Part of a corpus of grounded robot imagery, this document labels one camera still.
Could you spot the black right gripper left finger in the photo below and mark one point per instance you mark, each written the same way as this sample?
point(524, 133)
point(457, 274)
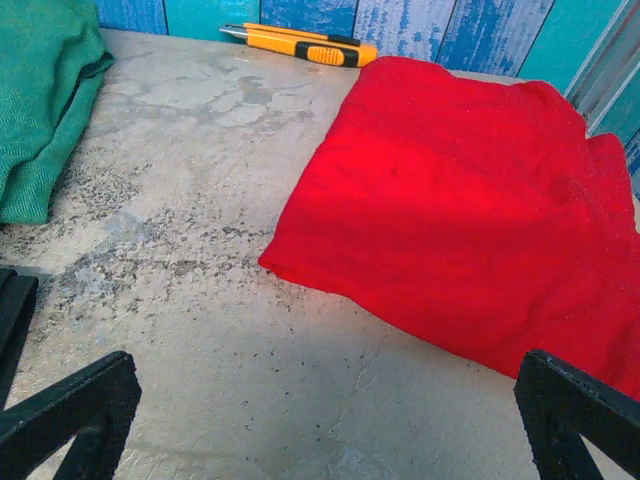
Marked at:
point(115, 400)

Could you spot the aluminium corner post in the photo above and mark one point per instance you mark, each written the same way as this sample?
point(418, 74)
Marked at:
point(610, 65)

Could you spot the green cloth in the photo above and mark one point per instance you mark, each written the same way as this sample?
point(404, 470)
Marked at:
point(40, 100)

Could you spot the red cloth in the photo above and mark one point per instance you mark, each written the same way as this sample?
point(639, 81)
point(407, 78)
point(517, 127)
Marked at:
point(450, 200)

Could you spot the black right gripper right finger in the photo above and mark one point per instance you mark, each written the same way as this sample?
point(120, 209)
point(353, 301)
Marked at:
point(550, 400)

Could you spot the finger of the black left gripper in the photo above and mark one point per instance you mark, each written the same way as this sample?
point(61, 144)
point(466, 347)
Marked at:
point(15, 310)

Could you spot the yellow black utility knife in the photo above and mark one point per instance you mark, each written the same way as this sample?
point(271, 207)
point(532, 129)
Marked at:
point(280, 42)

